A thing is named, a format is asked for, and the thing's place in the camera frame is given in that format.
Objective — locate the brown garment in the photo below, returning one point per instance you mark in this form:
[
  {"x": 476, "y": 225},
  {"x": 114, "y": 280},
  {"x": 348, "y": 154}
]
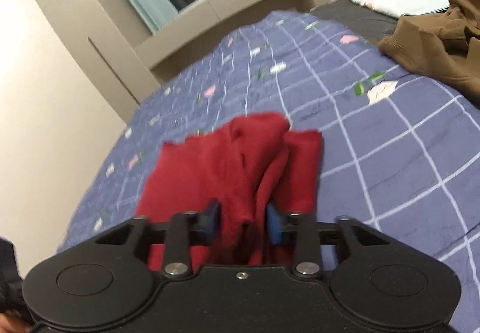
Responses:
[{"x": 442, "y": 46}]

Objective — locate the red long-sleeve sweater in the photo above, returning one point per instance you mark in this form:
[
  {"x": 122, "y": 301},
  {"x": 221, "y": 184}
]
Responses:
[{"x": 245, "y": 164}]

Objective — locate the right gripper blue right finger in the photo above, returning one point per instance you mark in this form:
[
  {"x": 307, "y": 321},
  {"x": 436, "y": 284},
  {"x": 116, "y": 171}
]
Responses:
[{"x": 287, "y": 228}]

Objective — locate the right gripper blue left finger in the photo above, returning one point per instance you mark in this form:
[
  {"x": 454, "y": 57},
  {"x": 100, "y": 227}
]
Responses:
[{"x": 193, "y": 227}]

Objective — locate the blue plaid floral bedspread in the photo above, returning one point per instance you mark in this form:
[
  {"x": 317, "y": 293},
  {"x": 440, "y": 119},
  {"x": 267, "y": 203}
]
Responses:
[{"x": 401, "y": 151}]

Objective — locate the dark grey bed sheet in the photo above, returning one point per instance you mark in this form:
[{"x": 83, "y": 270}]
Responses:
[{"x": 371, "y": 25}]

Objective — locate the beige built-in window cabinet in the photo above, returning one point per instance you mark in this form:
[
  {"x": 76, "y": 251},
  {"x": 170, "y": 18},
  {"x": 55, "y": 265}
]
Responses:
[{"x": 150, "y": 18}]

